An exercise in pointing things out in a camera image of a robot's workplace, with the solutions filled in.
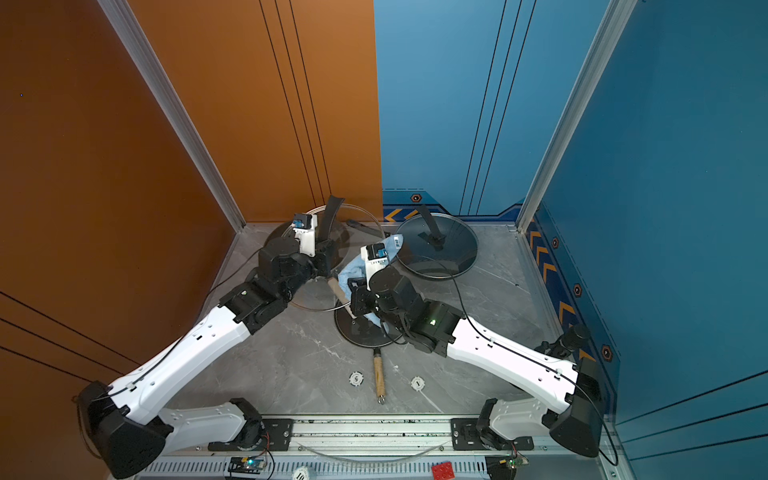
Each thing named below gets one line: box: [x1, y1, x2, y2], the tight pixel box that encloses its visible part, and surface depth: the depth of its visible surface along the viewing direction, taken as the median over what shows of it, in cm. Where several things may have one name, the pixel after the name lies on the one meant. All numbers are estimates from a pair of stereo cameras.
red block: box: [431, 461, 455, 480], surface depth 69 cm
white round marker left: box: [348, 370, 365, 387], surface depth 84 cm
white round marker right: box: [410, 376, 425, 392], surface depth 83 cm
